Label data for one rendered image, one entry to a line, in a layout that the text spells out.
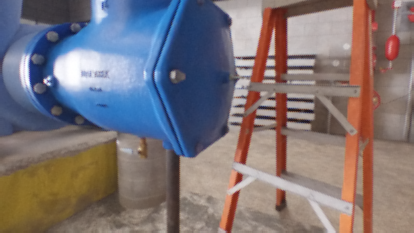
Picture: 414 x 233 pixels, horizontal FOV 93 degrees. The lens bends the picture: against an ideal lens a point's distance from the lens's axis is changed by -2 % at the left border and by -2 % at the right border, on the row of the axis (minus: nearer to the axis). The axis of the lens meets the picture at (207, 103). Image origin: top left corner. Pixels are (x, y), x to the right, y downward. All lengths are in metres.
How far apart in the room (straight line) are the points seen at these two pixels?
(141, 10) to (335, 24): 3.57
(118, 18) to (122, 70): 0.19
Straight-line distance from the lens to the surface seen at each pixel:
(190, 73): 0.58
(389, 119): 4.12
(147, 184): 1.43
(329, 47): 3.96
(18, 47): 1.41
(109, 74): 0.70
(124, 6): 0.76
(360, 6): 0.81
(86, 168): 1.54
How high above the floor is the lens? 0.83
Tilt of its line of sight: 6 degrees down
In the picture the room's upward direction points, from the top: 1 degrees clockwise
